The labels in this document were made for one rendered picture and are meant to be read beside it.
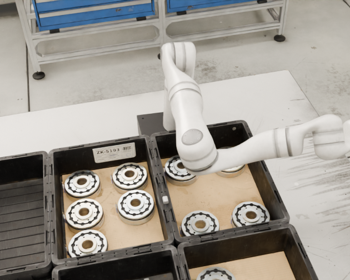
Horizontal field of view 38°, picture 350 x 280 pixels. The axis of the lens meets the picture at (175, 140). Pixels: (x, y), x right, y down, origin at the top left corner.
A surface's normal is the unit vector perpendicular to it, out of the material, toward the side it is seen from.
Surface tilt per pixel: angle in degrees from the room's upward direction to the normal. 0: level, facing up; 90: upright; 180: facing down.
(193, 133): 13
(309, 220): 0
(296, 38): 0
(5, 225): 0
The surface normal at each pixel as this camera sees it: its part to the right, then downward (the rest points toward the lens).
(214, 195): -0.03, -0.72
